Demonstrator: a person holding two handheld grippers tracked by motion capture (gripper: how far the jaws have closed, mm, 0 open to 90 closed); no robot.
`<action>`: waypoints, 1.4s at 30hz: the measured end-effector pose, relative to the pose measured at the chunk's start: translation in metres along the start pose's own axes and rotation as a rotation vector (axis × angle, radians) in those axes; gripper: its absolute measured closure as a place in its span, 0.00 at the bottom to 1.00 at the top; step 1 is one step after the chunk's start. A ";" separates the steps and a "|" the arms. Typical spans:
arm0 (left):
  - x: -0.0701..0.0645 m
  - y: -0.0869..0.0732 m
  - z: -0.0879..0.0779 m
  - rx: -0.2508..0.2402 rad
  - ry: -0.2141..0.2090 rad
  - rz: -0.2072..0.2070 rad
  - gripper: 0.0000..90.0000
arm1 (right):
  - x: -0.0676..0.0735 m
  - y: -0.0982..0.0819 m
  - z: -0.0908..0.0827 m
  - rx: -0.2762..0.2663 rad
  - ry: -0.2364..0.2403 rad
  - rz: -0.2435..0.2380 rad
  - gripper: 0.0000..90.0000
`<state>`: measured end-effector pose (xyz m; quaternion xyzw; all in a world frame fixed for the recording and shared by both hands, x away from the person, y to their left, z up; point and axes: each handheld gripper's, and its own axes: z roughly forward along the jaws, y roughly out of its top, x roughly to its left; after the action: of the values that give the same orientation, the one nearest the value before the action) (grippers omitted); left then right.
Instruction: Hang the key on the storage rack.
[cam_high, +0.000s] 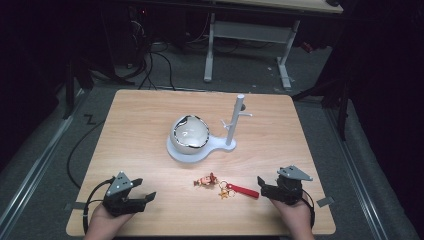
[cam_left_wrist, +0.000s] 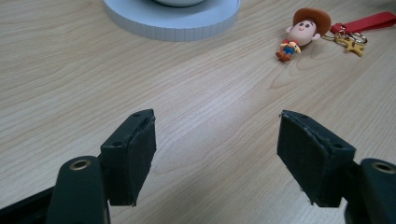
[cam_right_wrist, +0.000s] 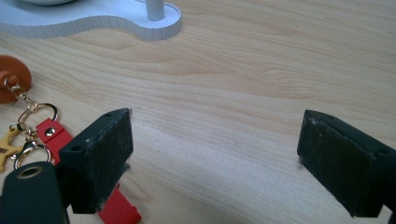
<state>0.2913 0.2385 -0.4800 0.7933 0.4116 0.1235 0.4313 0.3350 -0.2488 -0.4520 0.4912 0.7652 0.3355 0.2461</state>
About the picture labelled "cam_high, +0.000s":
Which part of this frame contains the aluminium floor rail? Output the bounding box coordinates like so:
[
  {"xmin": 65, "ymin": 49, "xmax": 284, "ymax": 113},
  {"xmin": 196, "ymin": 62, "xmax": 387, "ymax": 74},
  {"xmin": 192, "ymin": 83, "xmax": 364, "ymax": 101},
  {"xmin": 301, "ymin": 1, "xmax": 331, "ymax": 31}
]
[
  {"xmin": 323, "ymin": 105, "xmax": 392, "ymax": 240},
  {"xmin": 0, "ymin": 94, "xmax": 85, "ymax": 232}
]

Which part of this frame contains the white tree-shaped key stand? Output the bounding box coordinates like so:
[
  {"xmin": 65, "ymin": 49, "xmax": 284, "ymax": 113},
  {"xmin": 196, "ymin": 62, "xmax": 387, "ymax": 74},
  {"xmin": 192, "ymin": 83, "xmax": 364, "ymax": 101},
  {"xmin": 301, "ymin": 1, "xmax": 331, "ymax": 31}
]
[{"xmin": 165, "ymin": 93, "xmax": 254, "ymax": 164}]

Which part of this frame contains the white-legged wooden desk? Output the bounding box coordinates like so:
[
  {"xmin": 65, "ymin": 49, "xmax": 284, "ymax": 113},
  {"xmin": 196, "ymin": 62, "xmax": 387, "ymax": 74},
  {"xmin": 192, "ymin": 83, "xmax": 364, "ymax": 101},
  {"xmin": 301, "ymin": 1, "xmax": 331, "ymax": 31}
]
[{"xmin": 202, "ymin": 0, "xmax": 345, "ymax": 91}]

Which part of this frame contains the grey tape piece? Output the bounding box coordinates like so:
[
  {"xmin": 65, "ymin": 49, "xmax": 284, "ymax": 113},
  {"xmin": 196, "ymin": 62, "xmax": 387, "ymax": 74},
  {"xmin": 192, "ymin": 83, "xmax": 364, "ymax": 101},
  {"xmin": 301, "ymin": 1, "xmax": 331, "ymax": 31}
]
[
  {"xmin": 316, "ymin": 196, "xmax": 335, "ymax": 208},
  {"xmin": 64, "ymin": 201, "xmax": 89, "ymax": 211}
]

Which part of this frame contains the black floor cable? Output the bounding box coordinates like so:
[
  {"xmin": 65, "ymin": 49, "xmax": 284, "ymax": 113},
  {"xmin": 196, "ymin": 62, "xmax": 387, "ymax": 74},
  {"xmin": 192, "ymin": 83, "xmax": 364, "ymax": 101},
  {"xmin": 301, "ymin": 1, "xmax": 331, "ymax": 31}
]
[{"xmin": 66, "ymin": 119, "xmax": 106, "ymax": 190}]

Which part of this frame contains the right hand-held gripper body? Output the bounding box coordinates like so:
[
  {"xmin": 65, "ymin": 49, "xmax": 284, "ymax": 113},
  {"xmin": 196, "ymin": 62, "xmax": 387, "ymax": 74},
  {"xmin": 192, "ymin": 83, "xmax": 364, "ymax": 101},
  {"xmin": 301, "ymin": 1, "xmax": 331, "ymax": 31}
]
[{"xmin": 266, "ymin": 165, "xmax": 314, "ymax": 206}]

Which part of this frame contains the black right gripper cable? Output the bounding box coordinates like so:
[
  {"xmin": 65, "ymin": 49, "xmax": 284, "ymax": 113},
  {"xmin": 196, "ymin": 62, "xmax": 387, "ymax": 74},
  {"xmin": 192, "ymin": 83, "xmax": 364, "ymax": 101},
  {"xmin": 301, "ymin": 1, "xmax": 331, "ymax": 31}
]
[{"xmin": 299, "ymin": 188, "xmax": 317, "ymax": 231}]

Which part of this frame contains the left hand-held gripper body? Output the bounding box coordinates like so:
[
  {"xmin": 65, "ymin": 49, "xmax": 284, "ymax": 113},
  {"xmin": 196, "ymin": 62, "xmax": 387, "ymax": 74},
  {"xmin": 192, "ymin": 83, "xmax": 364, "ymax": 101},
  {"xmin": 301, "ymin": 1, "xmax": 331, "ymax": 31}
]
[{"xmin": 101, "ymin": 171, "xmax": 148, "ymax": 218}]

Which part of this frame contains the black cable bundle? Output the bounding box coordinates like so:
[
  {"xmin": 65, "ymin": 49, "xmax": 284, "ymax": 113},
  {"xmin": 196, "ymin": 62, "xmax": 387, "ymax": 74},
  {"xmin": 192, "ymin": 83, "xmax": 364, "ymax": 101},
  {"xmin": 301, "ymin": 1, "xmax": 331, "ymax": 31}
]
[{"xmin": 126, "ymin": 6, "xmax": 178, "ymax": 92}]

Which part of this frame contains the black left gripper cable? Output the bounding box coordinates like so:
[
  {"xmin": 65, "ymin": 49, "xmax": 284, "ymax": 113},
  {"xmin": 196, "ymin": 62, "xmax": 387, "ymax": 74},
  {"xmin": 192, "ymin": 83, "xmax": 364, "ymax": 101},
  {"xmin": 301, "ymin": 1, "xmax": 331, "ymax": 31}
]
[{"xmin": 81, "ymin": 177, "xmax": 116, "ymax": 235}]

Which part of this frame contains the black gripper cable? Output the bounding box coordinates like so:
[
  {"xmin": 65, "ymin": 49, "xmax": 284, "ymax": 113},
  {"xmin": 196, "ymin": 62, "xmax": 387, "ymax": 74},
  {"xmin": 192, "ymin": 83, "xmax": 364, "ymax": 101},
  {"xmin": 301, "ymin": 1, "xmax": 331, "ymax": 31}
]
[
  {"xmin": 299, "ymin": 188, "xmax": 317, "ymax": 231},
  {"xmin": 81, "ymin": 177, "xmax": 116, "ymax": 235}
]

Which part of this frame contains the white cracked egg-shaped bowl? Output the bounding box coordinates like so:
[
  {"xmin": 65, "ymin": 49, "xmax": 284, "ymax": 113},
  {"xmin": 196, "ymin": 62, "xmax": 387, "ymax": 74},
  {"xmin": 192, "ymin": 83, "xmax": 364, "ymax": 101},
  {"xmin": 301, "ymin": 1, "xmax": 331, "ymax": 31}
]
[{"xmin": 169, "ymin": 114, "xmax": 211, "ymax": 156}]

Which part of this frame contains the person's left hand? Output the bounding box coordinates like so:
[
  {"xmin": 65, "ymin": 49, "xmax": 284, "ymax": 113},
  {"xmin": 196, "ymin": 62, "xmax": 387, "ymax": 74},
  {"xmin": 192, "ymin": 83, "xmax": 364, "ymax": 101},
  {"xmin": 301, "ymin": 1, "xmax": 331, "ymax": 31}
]
[{"xmin": 83, "ymin": 203, "xmax": 135, "ymax": 240}]

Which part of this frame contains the figure keychain with red strap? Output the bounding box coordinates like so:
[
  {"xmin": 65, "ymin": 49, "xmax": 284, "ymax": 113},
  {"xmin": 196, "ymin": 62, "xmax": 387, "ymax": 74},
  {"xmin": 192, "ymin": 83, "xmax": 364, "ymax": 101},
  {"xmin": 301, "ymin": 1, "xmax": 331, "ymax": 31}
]
[{"xmin": 193, "ymin": 172, "xmax": 261, "ymax": 201}]

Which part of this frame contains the black metal stand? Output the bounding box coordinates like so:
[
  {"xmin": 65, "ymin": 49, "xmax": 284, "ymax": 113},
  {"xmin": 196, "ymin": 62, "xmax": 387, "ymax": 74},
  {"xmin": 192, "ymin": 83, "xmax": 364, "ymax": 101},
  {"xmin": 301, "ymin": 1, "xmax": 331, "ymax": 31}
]
[
  {"xmin": 61, "ymin": 54, "xmax": 98, "ymax": 121},
  {"xmin": 292, "ymin": 56, "xmax": 355, "ymax": 142}
]

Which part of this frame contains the person's right hand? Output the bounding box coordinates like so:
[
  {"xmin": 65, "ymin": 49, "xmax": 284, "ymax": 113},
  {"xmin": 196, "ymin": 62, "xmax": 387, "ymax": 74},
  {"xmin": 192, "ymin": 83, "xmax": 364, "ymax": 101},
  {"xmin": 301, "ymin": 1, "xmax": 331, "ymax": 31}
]
[{"xmin": 268, "ymin": 195, "xmax": 316, "ymax": 240}]

